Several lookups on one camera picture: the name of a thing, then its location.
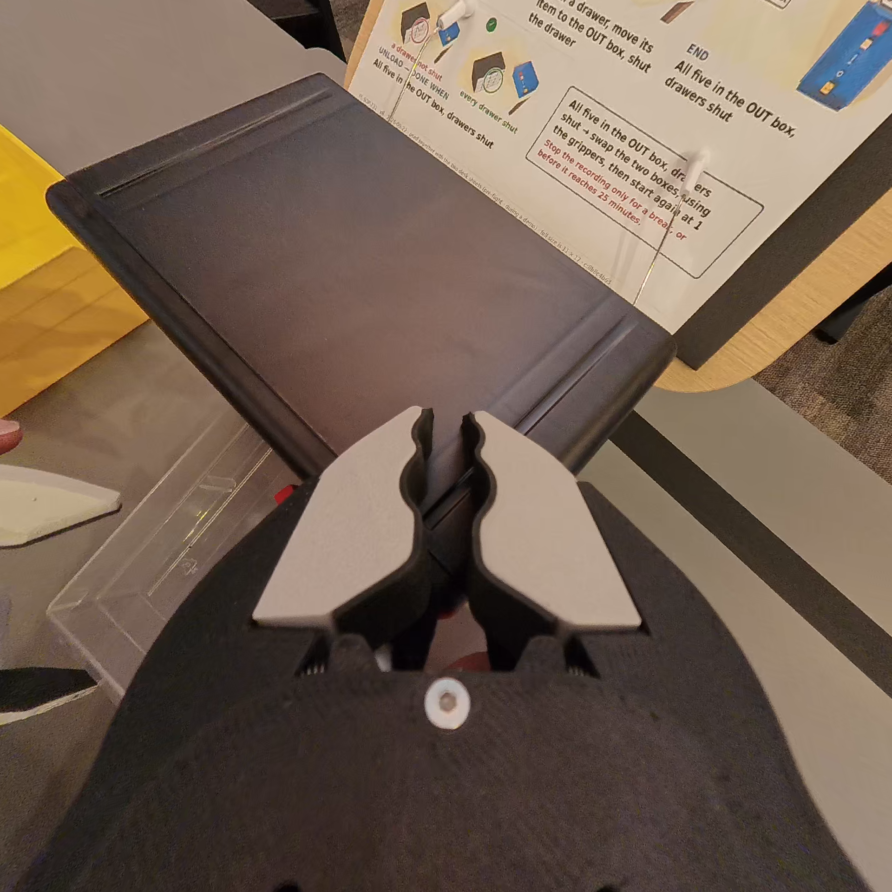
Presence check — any white tipped wire clip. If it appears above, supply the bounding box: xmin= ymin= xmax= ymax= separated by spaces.
xmin=387 ymin=0 xmax=478 ymax=130
xmin=633 ymin=148 xmax=713 ymax=309

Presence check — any printed instruction sheet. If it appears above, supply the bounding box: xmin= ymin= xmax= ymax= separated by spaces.
xmin=345 ymin=0 xmax=892 ymax=335

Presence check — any yellow box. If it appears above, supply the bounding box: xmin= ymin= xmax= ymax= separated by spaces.
xmin=0 ymin=125 xmax=151 ymax=419

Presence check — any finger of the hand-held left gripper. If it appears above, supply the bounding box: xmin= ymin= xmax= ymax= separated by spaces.
xmin=0 ymin=665 xmax=100 ymax=727
xmin=0 ymin=463 xmax=123 ymax=551

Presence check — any black table leg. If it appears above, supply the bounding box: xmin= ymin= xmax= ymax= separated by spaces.
xmin=812 ymin=275 xmax=889 ymax=344

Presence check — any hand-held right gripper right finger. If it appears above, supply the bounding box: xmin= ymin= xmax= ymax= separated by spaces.
xmin=460 ymin=410 xmax=643 ymax=634

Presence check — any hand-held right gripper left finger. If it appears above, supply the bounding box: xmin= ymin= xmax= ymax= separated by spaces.
xmin=251 ymin=406 xmax=436 ymax=635

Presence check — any clear plastic drawer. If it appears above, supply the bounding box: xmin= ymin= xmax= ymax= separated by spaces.
xmin=45 ymin=418 xmax=302 ymax=692

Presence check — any black drawer cabinet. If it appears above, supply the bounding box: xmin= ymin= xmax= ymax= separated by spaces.
xmin=45 ymin=73 xmax=678 ymax=558

